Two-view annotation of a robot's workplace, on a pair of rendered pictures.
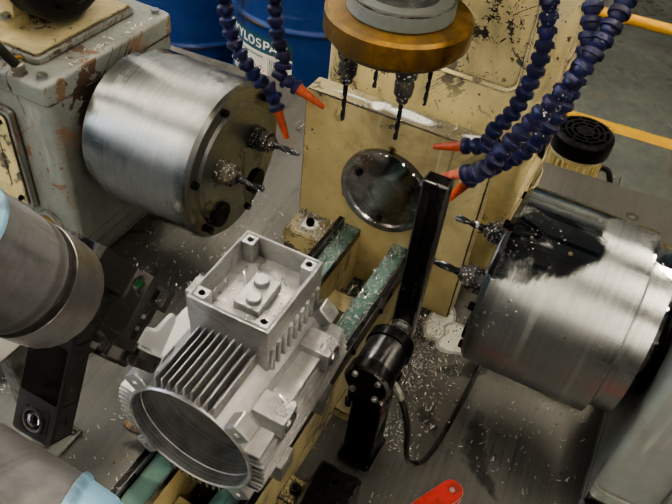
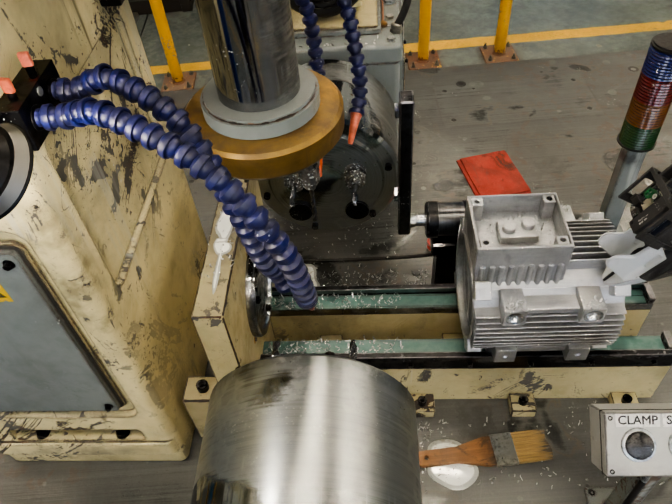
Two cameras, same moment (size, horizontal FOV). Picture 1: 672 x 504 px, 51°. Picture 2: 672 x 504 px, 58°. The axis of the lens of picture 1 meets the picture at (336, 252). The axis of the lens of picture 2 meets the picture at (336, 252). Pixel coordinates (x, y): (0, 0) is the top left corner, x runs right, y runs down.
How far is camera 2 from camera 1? 1.06 m
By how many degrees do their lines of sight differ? 68
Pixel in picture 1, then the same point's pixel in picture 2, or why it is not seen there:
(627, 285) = not seen: hidden behind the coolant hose
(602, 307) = (374, 88)
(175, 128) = (380, 398)
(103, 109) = not seen: outside the picture
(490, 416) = (359, 246)
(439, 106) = (163, 233)
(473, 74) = (150, 180)
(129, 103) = (375, 474)
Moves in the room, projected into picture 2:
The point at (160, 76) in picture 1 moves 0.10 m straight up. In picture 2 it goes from (320, 447) to (310, 395)
